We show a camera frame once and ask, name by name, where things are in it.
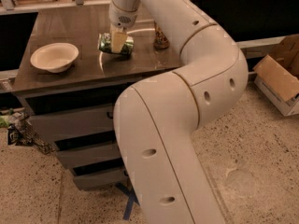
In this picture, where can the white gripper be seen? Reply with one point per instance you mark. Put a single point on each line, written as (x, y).
(123, 18)

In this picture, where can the green soda can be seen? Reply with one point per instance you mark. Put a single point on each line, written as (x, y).
(104, 45)

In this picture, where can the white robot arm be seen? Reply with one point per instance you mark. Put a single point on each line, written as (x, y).
(155, 117)

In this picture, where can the orange soda can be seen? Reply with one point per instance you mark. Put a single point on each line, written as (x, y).
(160, 41)

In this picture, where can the white bowl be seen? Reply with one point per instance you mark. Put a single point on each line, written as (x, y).
(55, 57)

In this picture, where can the grey drawer cabinet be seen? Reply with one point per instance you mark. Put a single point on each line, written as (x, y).
(94, 78)

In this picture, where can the top grey drawer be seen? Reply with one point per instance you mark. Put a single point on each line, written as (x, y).
(73, 123)

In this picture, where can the grey drawer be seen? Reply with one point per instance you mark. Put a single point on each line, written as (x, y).
(99, 174)
(73, 123)
(87, 149)

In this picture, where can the middle grey drawer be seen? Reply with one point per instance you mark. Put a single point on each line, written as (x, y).
(87, 149)

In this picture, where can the bottom grey drawer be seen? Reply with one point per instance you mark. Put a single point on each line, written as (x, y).
(99, 174)

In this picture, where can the cardboard box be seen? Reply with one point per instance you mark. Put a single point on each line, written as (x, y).
(278, 75)

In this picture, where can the blue tape cross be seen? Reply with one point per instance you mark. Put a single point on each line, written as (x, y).
(131, 199)

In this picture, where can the wire basket with clutter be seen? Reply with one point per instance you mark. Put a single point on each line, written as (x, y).
(20, 132)

